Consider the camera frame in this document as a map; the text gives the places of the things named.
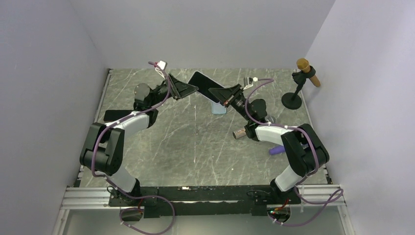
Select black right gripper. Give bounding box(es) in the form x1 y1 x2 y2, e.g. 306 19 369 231
208 84 253 123

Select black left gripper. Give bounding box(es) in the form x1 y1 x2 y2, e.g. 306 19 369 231
150 73 200 107

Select light blue phone case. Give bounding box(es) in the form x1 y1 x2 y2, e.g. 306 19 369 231
211 102 227 115

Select black phone purple frame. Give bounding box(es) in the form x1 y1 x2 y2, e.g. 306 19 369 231
187 71 224 103

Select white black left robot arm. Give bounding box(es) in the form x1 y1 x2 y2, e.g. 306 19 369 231
79 73 198 206

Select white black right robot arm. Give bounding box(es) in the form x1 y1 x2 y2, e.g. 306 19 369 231
208 84 329 204

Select black phone in lilac case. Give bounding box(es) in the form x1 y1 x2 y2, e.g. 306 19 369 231
103 110 133 122

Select glitter rhinestone microphone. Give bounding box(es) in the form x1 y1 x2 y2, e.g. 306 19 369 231
232 115 277 140

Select black round mic stand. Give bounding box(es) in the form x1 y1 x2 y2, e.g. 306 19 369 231
281 66 316 110

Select purple microphone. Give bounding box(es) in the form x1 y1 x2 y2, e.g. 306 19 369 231
269 145 285 155

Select gold microphone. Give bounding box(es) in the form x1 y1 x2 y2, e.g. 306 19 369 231
296 58 321 87

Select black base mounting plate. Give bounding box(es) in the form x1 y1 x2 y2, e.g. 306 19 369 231
107 185 301 218

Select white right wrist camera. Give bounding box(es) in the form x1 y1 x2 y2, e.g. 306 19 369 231
243 77 258 90

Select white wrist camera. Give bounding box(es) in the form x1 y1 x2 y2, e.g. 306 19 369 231
243 77 258 90
153 60 167 77

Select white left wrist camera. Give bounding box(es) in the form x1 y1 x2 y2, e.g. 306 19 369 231
153 60 167 77

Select aluminium frame rail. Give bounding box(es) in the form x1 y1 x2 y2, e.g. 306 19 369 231
60 185 341 210

